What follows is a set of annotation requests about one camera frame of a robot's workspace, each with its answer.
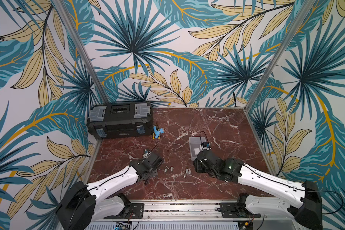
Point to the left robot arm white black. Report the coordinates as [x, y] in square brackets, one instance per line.
[85, 203]

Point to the black plastic toolbox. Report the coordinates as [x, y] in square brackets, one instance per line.
[121, 120]

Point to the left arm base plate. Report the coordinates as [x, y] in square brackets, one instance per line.
[130, 211]

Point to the aluminium rail front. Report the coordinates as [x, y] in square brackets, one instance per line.
[199, 209]

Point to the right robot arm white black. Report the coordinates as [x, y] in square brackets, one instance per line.
[300, 201]

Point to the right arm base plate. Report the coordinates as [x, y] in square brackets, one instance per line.
[233, 210]

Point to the blue toy figure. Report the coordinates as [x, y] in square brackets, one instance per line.
[157, 132]

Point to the metal frame post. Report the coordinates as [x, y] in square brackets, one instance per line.
[305, 8]
[70, 26]

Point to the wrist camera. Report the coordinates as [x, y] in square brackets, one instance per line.
[146, 152]
[205, 146]

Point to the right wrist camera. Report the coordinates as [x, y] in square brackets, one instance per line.
[205, 146]

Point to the right metal frame post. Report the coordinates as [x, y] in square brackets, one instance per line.
[305, 8]

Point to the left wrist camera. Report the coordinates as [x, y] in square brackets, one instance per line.
[146, 152]

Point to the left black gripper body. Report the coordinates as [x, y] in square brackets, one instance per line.
[154, 168]

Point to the left metal frame post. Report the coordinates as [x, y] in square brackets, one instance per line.
[70, 26]

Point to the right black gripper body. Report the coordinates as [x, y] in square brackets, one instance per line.
[203, 155]

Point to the grey plastic storage box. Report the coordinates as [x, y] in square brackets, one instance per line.
[195, 145]

